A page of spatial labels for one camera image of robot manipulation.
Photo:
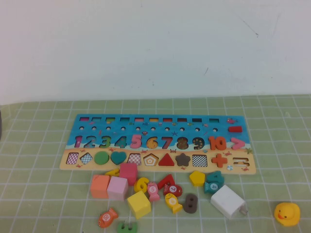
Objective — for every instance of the teal number four piece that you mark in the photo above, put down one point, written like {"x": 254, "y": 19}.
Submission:
{"x": 218, "y": 178}

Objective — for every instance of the orange plus sign piece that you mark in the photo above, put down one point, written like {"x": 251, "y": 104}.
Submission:
{"x": 219, "y": 160}

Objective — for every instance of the yellow pentagon piece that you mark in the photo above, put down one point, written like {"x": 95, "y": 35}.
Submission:
{"x": 197, "y": 178}

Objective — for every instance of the green number three piece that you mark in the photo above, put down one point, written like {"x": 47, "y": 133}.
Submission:
{"x": 121, "y": 228}

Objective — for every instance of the green checked tablecloth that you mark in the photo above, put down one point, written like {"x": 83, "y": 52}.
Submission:
{"x": 267, "y": 145}

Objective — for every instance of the brown star piece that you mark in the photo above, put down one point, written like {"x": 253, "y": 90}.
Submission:
{"x": 182, "y": 159}

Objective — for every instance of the yellow number six piece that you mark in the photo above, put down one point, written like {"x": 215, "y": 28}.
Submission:
{"x": 143, "y": 180}

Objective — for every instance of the yellow fish number six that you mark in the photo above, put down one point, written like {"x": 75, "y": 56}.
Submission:
{"x": 172, "y": 201}

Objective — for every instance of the red rectangular bar piece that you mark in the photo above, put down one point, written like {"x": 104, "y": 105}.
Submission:
{"x": 235, "y": 129}

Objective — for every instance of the pink number five piece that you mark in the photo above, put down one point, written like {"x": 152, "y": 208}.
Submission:
{"x": 139, "y": 143}

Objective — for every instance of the pink fish number five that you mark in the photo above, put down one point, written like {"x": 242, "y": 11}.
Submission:
{"x": 153, "y": 190}

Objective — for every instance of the red fish number seven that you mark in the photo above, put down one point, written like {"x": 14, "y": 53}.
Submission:
{"x": 173, "y": 190}

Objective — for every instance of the yellow rubber duck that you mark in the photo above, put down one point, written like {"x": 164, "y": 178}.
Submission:
{"x": 288, "y": 214}

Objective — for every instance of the orange wooden block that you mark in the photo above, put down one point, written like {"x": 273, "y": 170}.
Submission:
{"x": 99, "y": 187}

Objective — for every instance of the yellow wooden block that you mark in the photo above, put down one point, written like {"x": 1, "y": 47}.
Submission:
{"x": 139, "y": 206}

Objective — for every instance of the magenta wooden block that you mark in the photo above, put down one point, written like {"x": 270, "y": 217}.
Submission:
{"x": 128, "y": 172}

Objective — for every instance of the red triangle piece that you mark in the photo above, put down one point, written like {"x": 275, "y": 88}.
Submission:
{"x": 168, "y": 161}

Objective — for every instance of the red number seven piece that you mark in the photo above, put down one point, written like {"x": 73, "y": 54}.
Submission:
{"x": 168, "y": 179}

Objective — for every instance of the pink greater-than sign piece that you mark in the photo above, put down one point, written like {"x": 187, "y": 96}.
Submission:
{"x": 241, "y": 143}

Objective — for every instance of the light pink wooden block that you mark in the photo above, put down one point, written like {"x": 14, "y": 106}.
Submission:
{"x": 117, "y": 189}

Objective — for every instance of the orange number ten piece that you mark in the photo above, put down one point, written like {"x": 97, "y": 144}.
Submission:
{"x": 212, "y": 143}

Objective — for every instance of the teal heart piece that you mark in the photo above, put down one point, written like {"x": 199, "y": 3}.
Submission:
{"x": 118, "y": 157}

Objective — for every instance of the white USB charger plug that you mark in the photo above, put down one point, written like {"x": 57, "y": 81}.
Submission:
{"x": 227, "y": 201}

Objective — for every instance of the brown number eight piece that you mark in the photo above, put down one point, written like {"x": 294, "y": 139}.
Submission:
{"x": 192, "y": 203}

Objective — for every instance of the teal fish number four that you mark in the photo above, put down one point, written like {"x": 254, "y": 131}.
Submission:
{"x": 213, "y": 187}

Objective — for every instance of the green circle piece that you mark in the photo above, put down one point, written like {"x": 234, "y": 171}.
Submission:
{"x": 101, "y": 157}

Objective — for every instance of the colourful wooden puzzle board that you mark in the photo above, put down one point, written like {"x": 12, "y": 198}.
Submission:
{"x": 170, "y": 131}

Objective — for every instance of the orange fish number ten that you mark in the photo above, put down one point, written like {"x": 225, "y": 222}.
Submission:
{"x": 107, "y": 217}

